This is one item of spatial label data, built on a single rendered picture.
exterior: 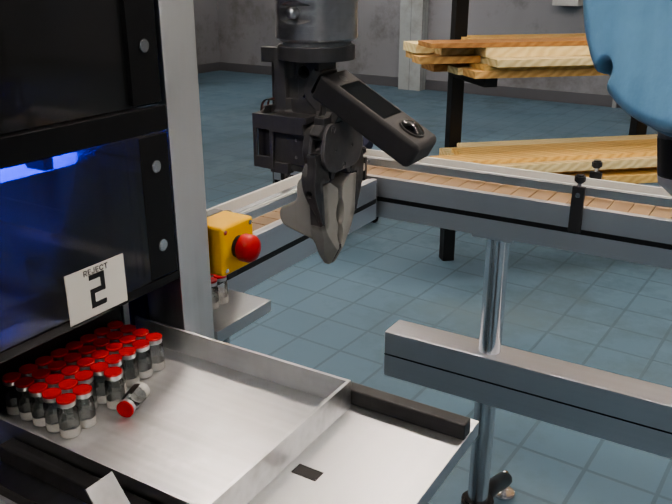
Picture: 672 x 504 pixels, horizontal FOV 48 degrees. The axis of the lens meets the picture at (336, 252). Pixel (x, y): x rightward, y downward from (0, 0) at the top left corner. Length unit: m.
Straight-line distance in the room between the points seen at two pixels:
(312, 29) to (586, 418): 1.22
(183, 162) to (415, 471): 0.47
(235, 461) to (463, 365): 1.02
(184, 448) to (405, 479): 0.24
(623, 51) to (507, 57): 2.95
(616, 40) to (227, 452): 0.65
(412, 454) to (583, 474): 1.57
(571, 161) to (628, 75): 3.18
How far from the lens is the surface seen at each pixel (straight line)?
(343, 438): 0.85
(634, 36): 0.26
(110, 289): 0.91
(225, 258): 1.05
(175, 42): 0.94
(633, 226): 1.51
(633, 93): 0.26
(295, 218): 0.74
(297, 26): 0.68
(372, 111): 0.68
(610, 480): 2.37
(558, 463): 2.39
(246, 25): 11.09
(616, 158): 3.57
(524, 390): 1.73
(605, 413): 1.70
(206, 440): 0.85
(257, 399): 0.91
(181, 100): 0.95
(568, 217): 1.53
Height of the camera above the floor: 1.36
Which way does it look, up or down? 20 degrees down
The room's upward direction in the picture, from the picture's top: straight up
